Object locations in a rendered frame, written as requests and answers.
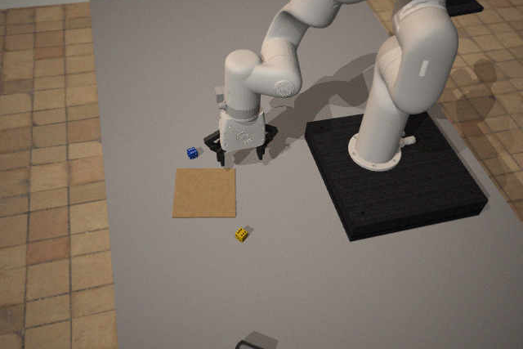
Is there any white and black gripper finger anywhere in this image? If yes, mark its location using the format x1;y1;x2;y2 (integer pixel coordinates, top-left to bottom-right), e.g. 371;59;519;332
257;124;278;160
203;130;225;167

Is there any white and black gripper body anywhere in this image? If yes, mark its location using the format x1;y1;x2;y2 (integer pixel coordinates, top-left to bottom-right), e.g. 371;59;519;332
218;104;266;151

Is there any tan square mat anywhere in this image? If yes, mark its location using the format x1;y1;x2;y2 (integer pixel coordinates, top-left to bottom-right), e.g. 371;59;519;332
172;168;235;218

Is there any yellow die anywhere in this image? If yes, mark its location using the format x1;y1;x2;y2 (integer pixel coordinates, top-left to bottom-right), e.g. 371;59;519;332
235;227;248;243

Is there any blue die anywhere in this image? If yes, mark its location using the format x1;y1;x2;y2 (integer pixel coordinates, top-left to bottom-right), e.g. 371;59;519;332
187;147;198;159

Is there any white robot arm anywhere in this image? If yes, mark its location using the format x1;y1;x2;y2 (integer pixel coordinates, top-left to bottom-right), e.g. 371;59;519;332
214;0;458;172

